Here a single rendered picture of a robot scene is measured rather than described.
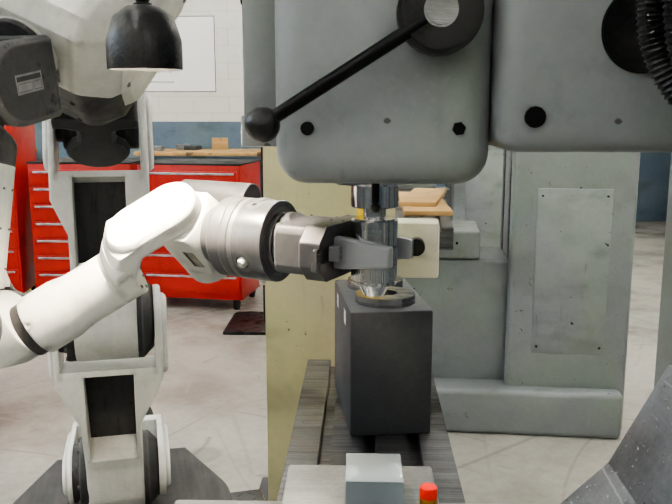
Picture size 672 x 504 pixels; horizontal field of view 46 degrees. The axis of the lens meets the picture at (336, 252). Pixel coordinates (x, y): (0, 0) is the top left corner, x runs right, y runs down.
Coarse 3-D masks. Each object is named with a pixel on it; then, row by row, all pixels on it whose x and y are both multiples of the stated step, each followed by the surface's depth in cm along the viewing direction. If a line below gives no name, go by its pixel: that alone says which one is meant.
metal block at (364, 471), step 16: (352, 464) 74; (368, 464) 74; (384, 464) 74; (400, 464) 74; (352, 480) 71; (368, 480) 71; (384, 480) 71; (400, 480) 71; (352, 496) 71; (368, 496) 71; (384, 496) 71; (400, 496) 71
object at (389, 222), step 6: (354, 216) 81; (360, 216) 81; (390, 216) 81; (354, 222) 79; (360, 222) 78; (366, 222) 78; (372, 222) 78; (378, 222) 78; (384, 222) 78; (390, 222) 78; (396, 222) 79; (354, 228) 79; (360, 228) 78; (366, 228) 78; (372, 228) 78; (378, 228) 78; (384, 228) 78; (390, 228) 78; (396, 228) 79
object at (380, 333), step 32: (352, 288) 126; (352, 320) 113; (384, 320) 113; (416, 320) 114; (352, 352) 113; (384, 352) 114; (416, 352) 114; (352, 384) 114; (384, 384) 115; (416, 384) 115; (352, 416) 115; (384, 416) 116; (416, 416) 116
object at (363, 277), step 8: (352, 232) 80; (360, 232) 78; (368, 232) 78; (376, 232) 78; (384, 232) 78; (392, 232) 79; (368, 240) 78; (376, 240) 78; (384, 240) 78; (392, 240) 79; (352, 272) 80; (360, 272) 79; (368, 272) 79; (376, 272) 79; (384, 272) 79; (392, 272) 80; (352, 280) 81; (360, 280) 79; (368, 280) 79; (376, 280) 79; (384, 280) 79; (392, 280) 80
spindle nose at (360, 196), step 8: (352, 192) 79; (360, 192) 78; (368, 192) 77; (384, 192) 77; (392, 192) 78; (352, 200) 79; (360, 200) 78; (368, 200) 77; (384, 200) 77; (392, 200) 78; (360, 208) 78; (368, 208) 78; (384, 208) 78; (392, 208) 78
